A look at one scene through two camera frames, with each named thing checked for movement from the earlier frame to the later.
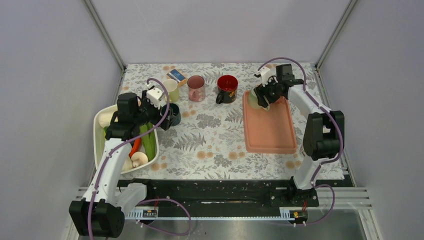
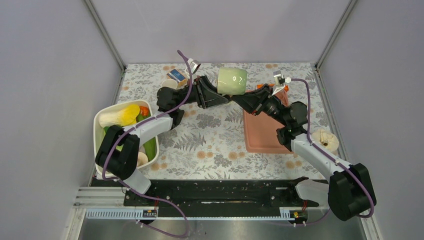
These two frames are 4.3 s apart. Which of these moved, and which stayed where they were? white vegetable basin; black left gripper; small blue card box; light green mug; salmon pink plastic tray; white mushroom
Moved: light green mug; black left gripper
Stayed: white mushroom; small blue card box; salmon pink plastic tray; white vegetable basin
